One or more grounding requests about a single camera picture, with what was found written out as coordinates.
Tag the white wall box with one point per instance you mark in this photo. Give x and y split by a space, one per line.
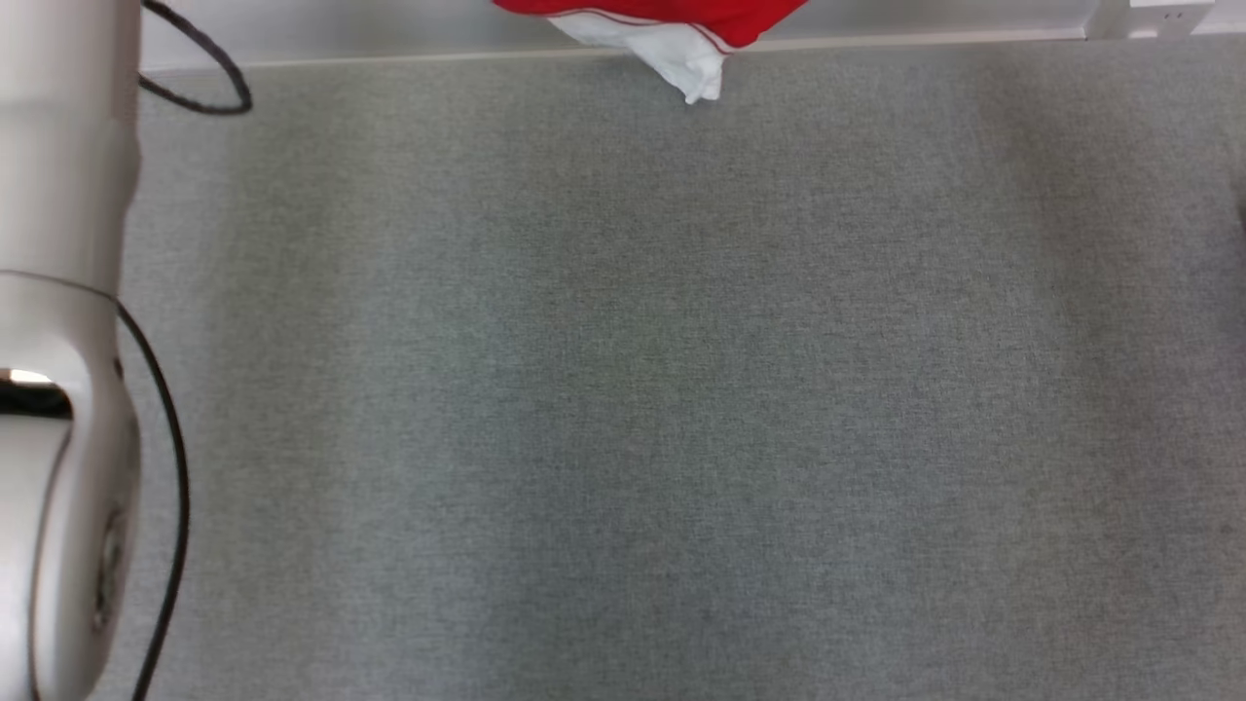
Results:
1154 15

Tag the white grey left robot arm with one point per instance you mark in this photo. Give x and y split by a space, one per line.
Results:
58 195

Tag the red shirt with white trim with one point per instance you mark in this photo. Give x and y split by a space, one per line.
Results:
672 24

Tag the grey fabric sofa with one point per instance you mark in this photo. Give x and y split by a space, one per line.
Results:
681 389

